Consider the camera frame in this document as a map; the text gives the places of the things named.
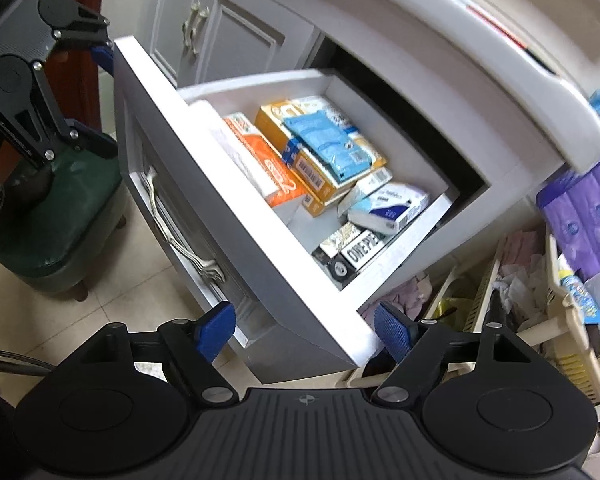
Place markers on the colourful printed bottle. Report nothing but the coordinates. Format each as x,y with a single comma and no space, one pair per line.
580,292

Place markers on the green padded stool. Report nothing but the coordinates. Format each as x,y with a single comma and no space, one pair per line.
55,230

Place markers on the black box with round mark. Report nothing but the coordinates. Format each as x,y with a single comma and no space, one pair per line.
332,270

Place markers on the blue foil packet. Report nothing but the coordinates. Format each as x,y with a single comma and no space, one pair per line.
325,145

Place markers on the orange and white box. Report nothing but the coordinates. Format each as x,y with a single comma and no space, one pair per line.
270,167

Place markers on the purple toilet paper pack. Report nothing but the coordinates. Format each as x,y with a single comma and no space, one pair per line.
590,210

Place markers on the crumpled white tissues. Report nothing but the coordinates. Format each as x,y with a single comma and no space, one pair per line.
522,280

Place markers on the white drawer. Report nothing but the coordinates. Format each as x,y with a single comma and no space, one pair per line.
305,265

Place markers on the white blue cigarette pack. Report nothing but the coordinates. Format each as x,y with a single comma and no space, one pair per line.
390,207

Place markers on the black and white box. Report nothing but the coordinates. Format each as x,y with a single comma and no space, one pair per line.
365,250

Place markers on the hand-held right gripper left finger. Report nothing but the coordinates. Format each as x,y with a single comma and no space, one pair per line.
219,329

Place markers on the white box with blue print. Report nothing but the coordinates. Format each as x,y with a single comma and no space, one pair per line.
330,107

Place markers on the pink cloth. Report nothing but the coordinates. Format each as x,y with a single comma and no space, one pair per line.
405,297

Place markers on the white cabinet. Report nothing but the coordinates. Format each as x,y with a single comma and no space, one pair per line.
430,35

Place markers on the cream plastic basket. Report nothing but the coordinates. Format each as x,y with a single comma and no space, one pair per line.
577,360

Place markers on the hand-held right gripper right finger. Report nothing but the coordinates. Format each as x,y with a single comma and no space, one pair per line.
393,334

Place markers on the yellow box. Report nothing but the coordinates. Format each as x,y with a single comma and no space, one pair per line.
275,127

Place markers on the white soft pack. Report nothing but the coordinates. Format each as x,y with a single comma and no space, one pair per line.
232,152

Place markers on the gold patterned box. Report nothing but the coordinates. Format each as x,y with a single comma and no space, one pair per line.
340,240

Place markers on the yellow green bag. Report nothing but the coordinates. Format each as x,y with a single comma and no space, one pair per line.
452,306

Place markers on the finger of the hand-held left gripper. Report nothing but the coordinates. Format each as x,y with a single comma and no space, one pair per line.
94,139
103,56

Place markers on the white barcode box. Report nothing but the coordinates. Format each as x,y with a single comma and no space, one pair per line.
367,187

